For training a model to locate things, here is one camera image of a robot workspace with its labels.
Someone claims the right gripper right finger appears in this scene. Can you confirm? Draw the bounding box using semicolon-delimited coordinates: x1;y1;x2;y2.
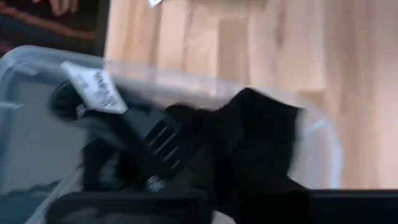
214;88;312;224

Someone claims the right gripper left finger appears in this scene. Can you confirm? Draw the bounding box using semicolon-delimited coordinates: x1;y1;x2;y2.
46;107;214;224

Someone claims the white paper tag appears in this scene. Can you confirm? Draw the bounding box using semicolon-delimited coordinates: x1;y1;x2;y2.
60;60;129;114

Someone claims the clear plastic container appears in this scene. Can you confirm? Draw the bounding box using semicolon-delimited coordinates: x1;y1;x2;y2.
0;45;343;224

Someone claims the person's forearm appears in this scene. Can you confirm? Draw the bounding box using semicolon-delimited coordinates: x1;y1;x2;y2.
0;2;96;42

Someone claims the person's hand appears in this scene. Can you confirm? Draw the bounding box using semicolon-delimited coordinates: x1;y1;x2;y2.
30;0;79;16

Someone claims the black metal table frame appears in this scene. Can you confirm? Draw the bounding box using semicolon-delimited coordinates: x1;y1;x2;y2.
95;0;111;57

